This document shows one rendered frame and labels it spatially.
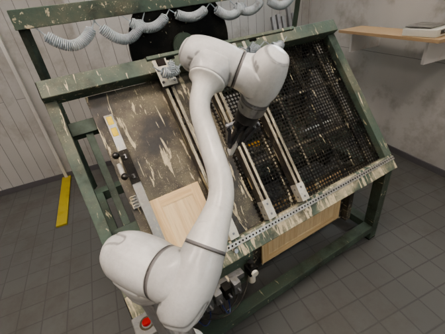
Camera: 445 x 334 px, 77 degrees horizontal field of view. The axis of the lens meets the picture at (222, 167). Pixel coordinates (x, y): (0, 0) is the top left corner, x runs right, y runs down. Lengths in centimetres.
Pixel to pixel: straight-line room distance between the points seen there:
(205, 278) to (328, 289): 210
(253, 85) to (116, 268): 56
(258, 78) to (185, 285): 52
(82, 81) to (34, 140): 300
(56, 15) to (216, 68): 145
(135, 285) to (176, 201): 102
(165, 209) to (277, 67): 114
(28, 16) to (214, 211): 168
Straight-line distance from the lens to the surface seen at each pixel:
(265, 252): 237
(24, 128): 464
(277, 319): 249
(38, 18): 207
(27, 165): 486
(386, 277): 288
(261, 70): 75
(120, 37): 209
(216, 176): 67
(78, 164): 166
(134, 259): 70
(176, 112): 175
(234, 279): 174
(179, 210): 168
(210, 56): 76
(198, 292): 64
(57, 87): 176
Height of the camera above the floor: 218
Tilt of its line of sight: 32 degrees down
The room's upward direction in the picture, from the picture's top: 7 degrees counter-clockwise
